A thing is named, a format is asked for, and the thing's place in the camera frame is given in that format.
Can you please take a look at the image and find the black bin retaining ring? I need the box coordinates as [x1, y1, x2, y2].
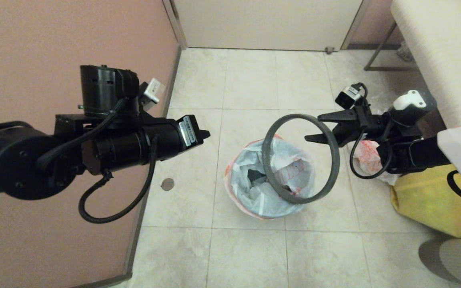
[262, 114, 340, 204]

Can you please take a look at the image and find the wrist camera black cylinder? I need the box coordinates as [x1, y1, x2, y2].
[391, 90, 437, 128]
[78, 65, 140, 119]

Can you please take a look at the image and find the beige door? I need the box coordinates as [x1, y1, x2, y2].
[172, 0, 363, 52]

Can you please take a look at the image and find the yellow fabric tote bag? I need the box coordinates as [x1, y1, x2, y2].
[389, 164, 461, 238]

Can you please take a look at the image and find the white cartoon-print plastic bag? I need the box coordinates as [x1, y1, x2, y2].
[224, 135, 316, 220]

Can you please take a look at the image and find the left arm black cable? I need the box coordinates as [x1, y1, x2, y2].
[0, 121, 34, 135]

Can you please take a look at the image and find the left wrist camera black cylinder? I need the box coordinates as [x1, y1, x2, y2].
[78, 65, 140, 119]

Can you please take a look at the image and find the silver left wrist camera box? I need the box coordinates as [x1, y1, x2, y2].
[140, 78, 167, 107]

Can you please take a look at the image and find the dark metal table frame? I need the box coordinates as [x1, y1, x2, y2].
[363, 22, 419, 73]

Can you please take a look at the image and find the small right wrist camera box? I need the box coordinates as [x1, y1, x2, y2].
[335, 83, 366, 110]

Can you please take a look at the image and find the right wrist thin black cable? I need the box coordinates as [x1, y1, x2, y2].
[349, 127, 394, 180]

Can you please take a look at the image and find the small clear plastic item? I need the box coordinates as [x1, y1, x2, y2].
[397, 42, 413, 64]

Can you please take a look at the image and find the white wood-grain table top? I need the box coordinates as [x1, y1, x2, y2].
[391, 0, 461, 129]

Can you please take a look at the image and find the right wrist camera black cylinder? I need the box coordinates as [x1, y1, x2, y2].
[391, 90, 437, 128]

